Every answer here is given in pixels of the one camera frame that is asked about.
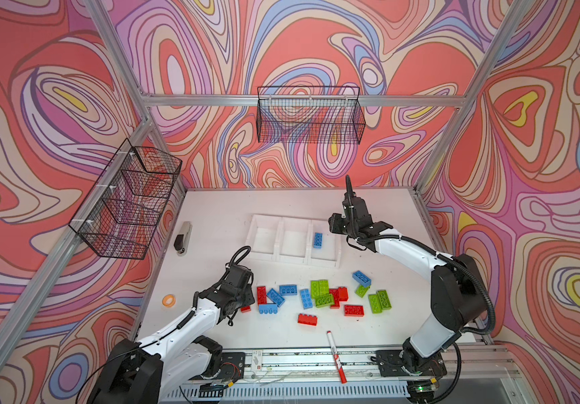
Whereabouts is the black grey stapler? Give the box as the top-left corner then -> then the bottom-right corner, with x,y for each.
173,222 -> 192,256

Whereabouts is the white three-compartment tray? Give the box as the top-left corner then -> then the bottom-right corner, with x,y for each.
245,215 -> 343,269

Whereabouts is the red white marker pen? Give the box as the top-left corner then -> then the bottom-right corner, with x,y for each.
326,331 -> 347,385

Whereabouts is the black wire basket left wall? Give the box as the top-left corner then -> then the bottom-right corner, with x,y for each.
69,140 -> 182,260

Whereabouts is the green lego pair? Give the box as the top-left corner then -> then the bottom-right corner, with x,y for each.
368,294 -> 383,314
376,290 -> 392,311

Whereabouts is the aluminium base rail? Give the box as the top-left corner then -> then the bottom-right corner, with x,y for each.
161,343 -> 535,403

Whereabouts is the green lego right pair left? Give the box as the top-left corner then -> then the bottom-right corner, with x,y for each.
368,294 -> 383,314

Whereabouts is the red lego front lone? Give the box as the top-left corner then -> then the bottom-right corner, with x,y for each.
298,313 -> 318,327

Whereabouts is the black wire basket back wall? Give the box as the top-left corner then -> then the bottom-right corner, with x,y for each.
255,85 -> 367,145

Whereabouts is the black wire basket wall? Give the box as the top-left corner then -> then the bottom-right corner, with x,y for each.
69,140 -> 182,260
255,85 -> 367,145

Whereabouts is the red lego beside blue pile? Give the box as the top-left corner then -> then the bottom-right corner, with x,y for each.
256,286 -> 268,306

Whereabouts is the blue lego left pile top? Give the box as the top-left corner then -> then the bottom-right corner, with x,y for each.
279,284 -> 298,296

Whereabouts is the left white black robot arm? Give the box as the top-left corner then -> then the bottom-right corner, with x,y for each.
86,246 -> 254,403

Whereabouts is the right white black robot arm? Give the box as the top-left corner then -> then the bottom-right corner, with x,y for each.
328,190 -> 496,376

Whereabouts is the red lego square centre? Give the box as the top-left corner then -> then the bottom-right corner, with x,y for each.
337,287 -> 349,301

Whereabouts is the small green lego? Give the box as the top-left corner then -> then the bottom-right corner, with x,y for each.
355,284 -> 370,298

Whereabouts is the red lego centre cluster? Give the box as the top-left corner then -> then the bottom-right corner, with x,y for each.
329,289 -> 340,309

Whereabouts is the blue lego left pile bottom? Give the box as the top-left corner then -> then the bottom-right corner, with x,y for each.
258,304 -> 279,315

